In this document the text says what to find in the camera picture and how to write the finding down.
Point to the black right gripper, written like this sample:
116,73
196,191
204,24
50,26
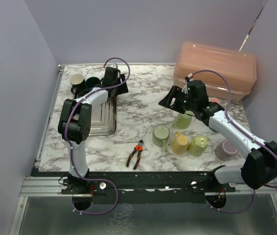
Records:
176,92

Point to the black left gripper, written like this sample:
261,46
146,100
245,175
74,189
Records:
122,89

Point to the dark teal mug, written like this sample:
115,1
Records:
91,82

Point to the black mug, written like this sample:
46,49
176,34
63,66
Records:
77,82

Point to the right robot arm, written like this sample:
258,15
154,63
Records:
260,165

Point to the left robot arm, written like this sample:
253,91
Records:
75,119

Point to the light green mug lying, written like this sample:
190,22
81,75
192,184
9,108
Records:
182,121

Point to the pink and blue mug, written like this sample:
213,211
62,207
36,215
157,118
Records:
215,100

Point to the sage green mug upright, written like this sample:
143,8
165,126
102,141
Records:
160,136

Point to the yellow mug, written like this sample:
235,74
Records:
180,143

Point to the lime green faceted mug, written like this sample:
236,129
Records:
198,145

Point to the mauve purple mug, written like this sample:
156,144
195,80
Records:
226,151

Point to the steel tray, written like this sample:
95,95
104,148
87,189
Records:
103,117

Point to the pink plastic storage box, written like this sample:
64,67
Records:
238,68

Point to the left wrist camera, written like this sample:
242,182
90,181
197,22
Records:
113,65

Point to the clear handle screwdriver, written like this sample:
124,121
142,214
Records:
123,142

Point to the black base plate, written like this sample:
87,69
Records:
136,187

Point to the aluminium rail frame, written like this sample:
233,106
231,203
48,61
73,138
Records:
40,187

